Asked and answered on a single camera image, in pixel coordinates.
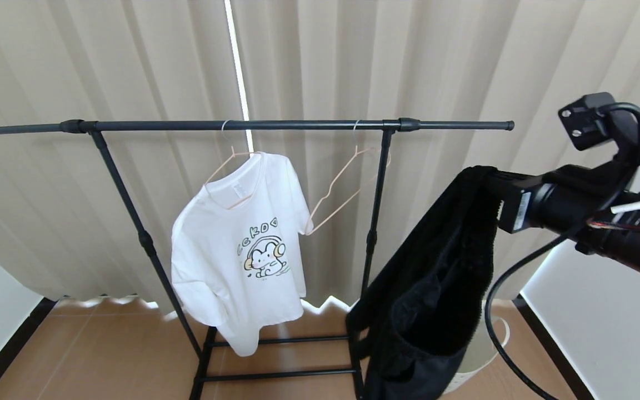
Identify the beige curtain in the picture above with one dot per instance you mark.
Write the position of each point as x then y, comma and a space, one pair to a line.
436, 61

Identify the white laundry basket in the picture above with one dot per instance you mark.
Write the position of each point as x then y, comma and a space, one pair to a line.
484, 355

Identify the pink clothes hanger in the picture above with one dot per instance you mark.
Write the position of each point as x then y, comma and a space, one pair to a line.
348, 198
219, 168

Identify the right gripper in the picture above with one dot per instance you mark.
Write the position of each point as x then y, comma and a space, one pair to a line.
553, 205

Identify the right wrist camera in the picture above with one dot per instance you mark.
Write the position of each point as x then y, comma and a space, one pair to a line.
586, 119

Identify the white printed T-shirt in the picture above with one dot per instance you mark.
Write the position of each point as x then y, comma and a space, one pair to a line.
214, 266

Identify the black clothes rack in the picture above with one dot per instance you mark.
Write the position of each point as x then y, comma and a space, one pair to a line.
298, 125

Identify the black garment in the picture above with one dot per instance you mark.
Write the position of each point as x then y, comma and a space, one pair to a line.
436, 289

